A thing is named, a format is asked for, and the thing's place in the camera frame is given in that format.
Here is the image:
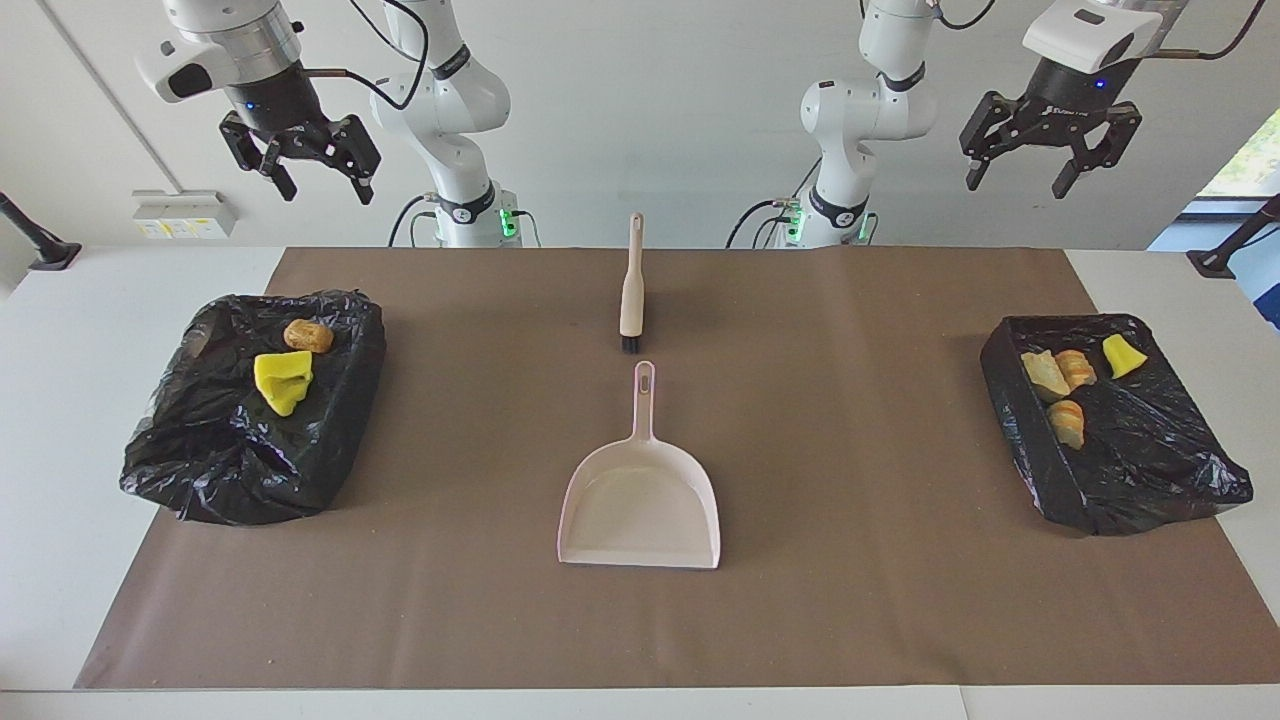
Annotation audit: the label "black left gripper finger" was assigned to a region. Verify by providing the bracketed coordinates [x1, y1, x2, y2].
[1052, 103, 1144, 199]
[960, 92, 1031, 192]

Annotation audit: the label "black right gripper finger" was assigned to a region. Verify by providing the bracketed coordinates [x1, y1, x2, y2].
[221, 115, 297, 203]
[330, 117, 383, 204]

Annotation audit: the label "small yellow sponge wedge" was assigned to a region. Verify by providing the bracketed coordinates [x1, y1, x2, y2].
[1102, 333, 1149, 380]

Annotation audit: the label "beige hand brush black bristles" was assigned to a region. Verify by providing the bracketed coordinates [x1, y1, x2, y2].
[619, 212, 646, 354]

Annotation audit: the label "beige plastic dustpan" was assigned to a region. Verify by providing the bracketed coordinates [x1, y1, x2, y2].
[557, 361, 722, 570]

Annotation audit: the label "crumpled black bag lined bin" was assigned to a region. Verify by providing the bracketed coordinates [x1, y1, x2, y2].
[120, 290, 388, 527]

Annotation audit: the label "smooth black bag lined bin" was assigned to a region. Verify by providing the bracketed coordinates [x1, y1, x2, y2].
[980, 314, 1255, 537]

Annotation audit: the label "brown paper table mat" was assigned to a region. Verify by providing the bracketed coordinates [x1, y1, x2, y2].
[75, 247, 1280, 690]

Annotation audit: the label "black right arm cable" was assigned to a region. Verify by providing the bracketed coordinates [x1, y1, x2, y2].
[300, 0, 431, 111]

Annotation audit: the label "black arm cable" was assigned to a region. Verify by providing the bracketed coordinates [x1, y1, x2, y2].
[930, 0, 1266, 61]
[300, 0, 431, 111]

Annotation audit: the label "white wall outlet box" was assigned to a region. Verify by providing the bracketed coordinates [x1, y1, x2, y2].
[132, 190, 239, 239]

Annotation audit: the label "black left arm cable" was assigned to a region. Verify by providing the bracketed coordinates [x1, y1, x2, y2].
[930, 0, 1266, 61]

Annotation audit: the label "window with dark frame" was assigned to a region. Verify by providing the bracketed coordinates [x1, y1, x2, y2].
[1150, 108, 1280, 331]

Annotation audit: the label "white wall cable conduit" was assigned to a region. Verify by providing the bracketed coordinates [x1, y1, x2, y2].
[35, 0, 186, 193]

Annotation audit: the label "black camera stand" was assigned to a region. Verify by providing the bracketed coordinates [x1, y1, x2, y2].
[1187, 192, 1280, 280]
[0, 190, 83, 272]

